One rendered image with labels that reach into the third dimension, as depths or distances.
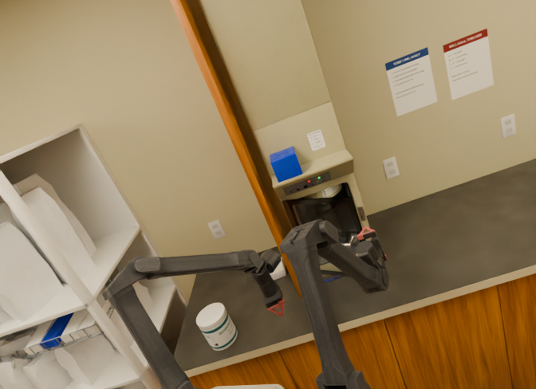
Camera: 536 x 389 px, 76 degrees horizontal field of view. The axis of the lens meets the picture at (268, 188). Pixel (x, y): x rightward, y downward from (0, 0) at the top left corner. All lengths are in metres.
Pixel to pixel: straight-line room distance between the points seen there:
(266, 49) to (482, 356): 1.55
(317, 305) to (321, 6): 1.36
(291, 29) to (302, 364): 1.34
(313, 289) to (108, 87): 1.45
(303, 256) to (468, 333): 1.07
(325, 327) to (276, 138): 0.78
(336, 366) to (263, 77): 0.96
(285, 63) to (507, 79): 1.22
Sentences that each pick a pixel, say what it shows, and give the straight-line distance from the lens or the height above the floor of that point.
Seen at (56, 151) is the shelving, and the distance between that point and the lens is 2.11.
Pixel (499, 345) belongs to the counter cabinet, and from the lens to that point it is 1.86.
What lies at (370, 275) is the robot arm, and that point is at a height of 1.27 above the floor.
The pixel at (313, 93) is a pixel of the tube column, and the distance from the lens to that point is 1.34.
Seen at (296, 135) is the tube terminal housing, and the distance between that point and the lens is 1.37.
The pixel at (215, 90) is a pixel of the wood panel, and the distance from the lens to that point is 1.25.
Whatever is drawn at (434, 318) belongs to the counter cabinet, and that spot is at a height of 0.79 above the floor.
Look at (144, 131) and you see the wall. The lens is 1.89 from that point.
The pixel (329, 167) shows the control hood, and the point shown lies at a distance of 1.30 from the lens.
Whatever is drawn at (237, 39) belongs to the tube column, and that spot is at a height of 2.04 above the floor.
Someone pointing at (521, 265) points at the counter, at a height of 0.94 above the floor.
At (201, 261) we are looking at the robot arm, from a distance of 1.11.
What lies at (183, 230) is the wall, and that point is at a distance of 2.06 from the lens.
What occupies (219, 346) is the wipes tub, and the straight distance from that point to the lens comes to 1.58.
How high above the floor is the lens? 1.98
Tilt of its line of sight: 21 degrees down
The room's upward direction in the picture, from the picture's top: 23 degrees counter-clockwise
